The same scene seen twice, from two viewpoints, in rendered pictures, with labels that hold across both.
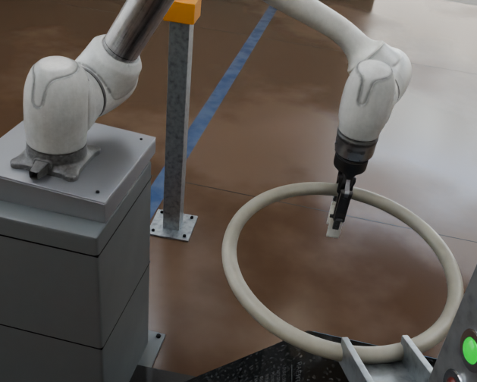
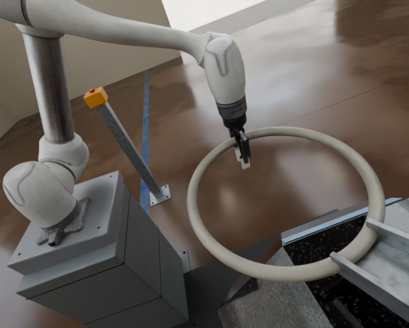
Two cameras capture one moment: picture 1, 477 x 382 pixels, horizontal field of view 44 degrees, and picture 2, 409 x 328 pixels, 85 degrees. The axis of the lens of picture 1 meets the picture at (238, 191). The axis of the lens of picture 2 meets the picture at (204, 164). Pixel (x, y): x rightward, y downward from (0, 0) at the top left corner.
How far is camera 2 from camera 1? 0.63 m
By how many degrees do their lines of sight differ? 7
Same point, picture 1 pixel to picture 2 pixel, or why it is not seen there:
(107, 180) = (101, 215)
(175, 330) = (190, 243)
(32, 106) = (19, 206)
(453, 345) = not seen: outside the picture
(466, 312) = not seen: outside the picture
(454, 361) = not seen: outside the picture
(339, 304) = (250, 184)
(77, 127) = (60, 199)
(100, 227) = (114, 246)
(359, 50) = (198, 45)
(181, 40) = (106, 113)
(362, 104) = (225, 74)
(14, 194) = (50, 260)
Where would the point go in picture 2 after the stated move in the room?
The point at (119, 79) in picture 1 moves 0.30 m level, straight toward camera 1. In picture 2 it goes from (71, 154) to (80, 191)
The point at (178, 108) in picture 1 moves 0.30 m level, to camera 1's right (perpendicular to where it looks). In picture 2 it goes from (127, 145) to (162, 128)
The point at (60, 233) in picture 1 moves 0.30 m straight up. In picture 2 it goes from (91, 266) to (26, 218)
